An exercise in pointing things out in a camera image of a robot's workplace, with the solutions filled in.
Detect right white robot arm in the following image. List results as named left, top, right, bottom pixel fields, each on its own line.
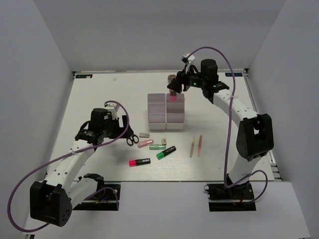
left=167, top=57, right=274, bottom=199

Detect white organizer box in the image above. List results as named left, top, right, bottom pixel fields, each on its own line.
left=166, top=93, right=185, bottom=130
left=147, top=93, right=166, bottom=130

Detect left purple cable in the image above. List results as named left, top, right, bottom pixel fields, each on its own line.
left=6, top=101, right=130, bottom=233

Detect grey eraser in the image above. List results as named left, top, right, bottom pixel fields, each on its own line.
left=139, top=133, right=150, bottom=138

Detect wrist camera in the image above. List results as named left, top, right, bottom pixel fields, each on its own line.
left=181, top=53, right=195, bottom=66
left=104, top=103, right=120, bottom=119

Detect green black highlighter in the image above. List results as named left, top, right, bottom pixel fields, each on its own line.
left=156, top=146, right=176, bottom=160

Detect right white organizer box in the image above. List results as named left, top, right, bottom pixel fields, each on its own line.
left=166, top=93, right=185, bottom=130

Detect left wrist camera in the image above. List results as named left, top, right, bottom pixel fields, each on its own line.
left=104, top=103, right=120, bottom=119

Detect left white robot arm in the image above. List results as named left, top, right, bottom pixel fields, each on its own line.
left=30, top=103, right=139, bottom=227

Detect purple cable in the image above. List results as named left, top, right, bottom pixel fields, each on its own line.
left=6, top=101, right=130, bottom=233
left=190, top=46, right=269, bottom=206

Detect right blue label sticker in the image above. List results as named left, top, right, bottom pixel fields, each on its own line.
left=225, top=72, right=243, bottom=77

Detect small tan eraser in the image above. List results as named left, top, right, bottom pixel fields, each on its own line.
left=161, top=138, right=167, bottom=145

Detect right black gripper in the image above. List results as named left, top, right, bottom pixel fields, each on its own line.
left=167, top=65, right=206, bottom=94

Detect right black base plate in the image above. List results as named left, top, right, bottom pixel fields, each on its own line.
left=203, top=182, right=256, bottom=212

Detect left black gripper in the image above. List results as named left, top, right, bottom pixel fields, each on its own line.
left=102, top=115, right=134, bottom=139

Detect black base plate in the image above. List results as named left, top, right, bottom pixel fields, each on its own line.
left=203, top=182, right=256, bottom=212
left=73, top=183, right=121, bottom=211

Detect left blue label sticker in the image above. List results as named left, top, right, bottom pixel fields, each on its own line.
left=75, top=74, right=93, bottom=79

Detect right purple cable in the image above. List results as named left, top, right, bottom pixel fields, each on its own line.
left=190, top=46, right=269, bottom=206

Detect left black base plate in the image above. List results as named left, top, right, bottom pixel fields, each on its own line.
left=73, top=183, right=121, bottom=211

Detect pink glue stick tube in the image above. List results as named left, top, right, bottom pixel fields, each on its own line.
left=167, top=74, right=178, bottom=103

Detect left white organizer box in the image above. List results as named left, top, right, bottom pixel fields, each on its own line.
left=147, top=93, right=166, bottom=130

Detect blue label sticker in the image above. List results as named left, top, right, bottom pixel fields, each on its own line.
left=75, top=74, right=93, bottom=79
left=225, top=72, right=243, bottom=77

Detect pink black highlighter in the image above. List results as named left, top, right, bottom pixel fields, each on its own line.
left=129, top=158, right=151, bottom=167

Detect black handled scissors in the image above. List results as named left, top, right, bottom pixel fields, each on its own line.
left=127, top=134, right=139, bottom=146

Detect green transparent highlighter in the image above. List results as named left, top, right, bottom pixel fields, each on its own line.
left=149, top=144, right=166, bottom=150

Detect pink transparent highlighter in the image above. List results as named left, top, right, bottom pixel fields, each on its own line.
left=137, top=139, right=154, bottom=148

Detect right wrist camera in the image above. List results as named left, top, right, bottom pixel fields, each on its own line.
left=181, top=53, right=195, bottom=66

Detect yellow thin pen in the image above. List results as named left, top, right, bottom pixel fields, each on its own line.
left=189, top=136, right=196, bottom=158

